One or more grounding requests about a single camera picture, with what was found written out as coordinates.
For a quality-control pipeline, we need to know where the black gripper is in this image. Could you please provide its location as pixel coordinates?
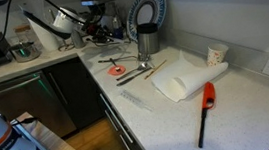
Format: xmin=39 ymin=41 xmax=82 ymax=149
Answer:
xmin=82 ymin=14 xmax=116 ymax=47

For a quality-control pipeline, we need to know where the orange round silicone lid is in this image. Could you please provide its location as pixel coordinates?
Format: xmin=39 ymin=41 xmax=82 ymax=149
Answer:
xmin=106 ymin=63 xmax=127 ymax=78

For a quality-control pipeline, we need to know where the glass jar with wooden lid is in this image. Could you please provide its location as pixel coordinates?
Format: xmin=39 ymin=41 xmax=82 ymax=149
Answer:
xmin=13 ymin=23 xmax=39 ymax=48

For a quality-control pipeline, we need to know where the small blue bottle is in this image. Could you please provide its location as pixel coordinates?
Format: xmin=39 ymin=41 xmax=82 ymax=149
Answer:
xmin=111 ymin=15 xmax=126 ymax=42

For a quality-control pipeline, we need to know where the thin steel utensil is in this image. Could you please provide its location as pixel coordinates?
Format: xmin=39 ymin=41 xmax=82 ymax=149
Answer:
xmin=97 ymin=55 xmax=139 ymax=65

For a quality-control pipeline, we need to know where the steel fork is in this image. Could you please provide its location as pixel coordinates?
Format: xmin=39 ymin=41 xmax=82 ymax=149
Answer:
xmin=109 ymin=56 xmax=122 ymax=73

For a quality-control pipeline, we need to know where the black coffee machine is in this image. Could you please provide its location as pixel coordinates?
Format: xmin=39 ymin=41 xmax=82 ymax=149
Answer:
xmin=80 ymin=0 xmax=123 ymax=44

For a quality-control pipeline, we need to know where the steel pasta spoon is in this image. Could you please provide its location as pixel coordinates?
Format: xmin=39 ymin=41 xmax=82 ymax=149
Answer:
xmin=114 ymin=60 xmax=153 ymax=82

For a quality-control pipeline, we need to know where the steel canister with black rim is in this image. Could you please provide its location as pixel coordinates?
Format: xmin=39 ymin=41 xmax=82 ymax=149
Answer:
xmin=134 ymin=21 xmax=163 ymax=62

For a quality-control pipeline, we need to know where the steel table knife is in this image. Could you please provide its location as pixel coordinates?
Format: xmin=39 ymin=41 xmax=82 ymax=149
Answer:
xmin=114 ymin=66 xmax=155 ymax=87

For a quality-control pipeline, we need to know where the white upright board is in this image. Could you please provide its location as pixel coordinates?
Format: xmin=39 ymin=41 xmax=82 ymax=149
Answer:
xmin=27 ymin=12 xmax=62 ymax=55

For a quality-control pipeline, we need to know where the dark cabinet door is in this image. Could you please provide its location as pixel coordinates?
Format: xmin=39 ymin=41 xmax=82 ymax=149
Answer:
xmin=39 ymin=54 xmax=107 ymax=134

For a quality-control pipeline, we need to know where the wooden chopstick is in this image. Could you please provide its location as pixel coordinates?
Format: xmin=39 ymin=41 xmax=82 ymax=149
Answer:
xmin=141 ymin=58 xmax=170 ymax=81

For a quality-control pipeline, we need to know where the blue white patterned plate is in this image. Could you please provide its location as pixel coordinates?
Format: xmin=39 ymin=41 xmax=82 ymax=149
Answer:
xmin=123 ymin=0 xmax=173 ymax=43

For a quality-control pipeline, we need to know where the steel pot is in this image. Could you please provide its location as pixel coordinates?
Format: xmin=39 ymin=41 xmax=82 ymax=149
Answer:
xmin=8 ymin=40 xmax=45 ymax=65

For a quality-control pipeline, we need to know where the white paper sheet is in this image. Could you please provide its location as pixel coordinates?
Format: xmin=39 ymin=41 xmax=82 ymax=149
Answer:
xmin=147 ymin=44 xmax=233 ymax=106

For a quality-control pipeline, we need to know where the dark drawer stack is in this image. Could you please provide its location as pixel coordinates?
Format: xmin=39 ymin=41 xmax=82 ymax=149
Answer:
xmin=95 ymin=83 xmax=151 ymax=150

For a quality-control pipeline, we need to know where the stainless steel dishwasher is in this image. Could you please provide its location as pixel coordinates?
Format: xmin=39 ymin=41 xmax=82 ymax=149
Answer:
xmin=0 ymin=68 xmax=79 ymax=145

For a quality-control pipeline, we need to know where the patterned paper cup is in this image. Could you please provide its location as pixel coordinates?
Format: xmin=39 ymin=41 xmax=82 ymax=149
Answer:
xmin=204 ymin=42 xmax=231 ymax=67

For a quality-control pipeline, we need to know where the wooden side table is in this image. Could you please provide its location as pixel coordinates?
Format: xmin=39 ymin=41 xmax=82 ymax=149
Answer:
xmin=10 ymin=105 xmax=95 ymax=150

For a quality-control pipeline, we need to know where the orange black stick lighter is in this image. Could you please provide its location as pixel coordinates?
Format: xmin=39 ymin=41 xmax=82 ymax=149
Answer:
xmin=191 ymin=80 xmax=222 ymax=150

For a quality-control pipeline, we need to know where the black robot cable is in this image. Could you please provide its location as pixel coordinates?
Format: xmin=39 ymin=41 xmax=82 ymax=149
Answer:
xmin=0 ymin=0 xmax=87 ymax=37

